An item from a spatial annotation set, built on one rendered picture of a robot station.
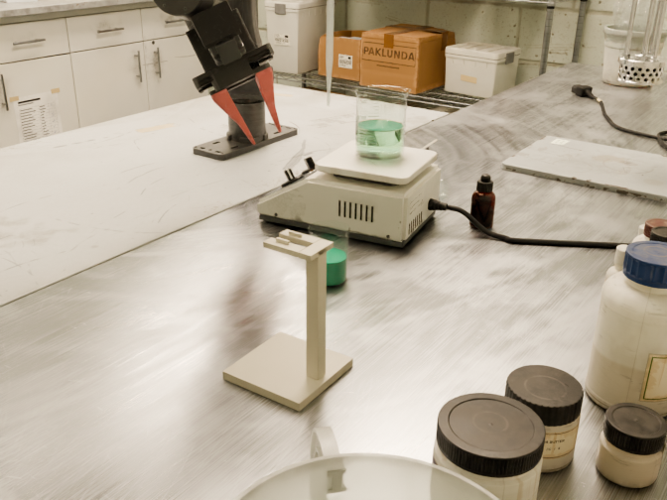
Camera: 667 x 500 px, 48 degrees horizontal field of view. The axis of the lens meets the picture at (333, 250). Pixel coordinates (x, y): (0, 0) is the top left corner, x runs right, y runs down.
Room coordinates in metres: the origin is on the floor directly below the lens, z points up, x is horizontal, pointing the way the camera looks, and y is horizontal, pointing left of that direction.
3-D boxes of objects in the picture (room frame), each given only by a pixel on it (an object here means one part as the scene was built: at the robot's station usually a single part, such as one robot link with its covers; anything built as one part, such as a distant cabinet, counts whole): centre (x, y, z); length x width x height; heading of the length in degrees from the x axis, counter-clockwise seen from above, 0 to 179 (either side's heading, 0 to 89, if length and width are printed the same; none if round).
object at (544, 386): (0.44, -0.15, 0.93); 0.05 x 0.05 x 0.06
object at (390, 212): (0.89, -0.03, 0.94); 0.22 x 0.13 x 0.08; 65
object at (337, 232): (0.72, 0.00, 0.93); 0.04 x 0.04 x 0.06
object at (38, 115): (3.09, 1.25, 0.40); 0.24 x 0.01 x 0.30; 145
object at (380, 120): (0.88, -0.06, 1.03); 0.07 x 0.06 x 0.08; 115
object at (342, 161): (0.88, -0.05, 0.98); 0.12 x 0.12 x 0.01; 65
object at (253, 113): (1.23, 0.15, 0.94); 0.20 x 0.07 x 0.08; 145
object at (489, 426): (0.38, -0.10, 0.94); 0.07 x 0.07 x 0.07
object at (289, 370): (0.54, 0.04, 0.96); 0.08 x 0.08 x 0.13; 57
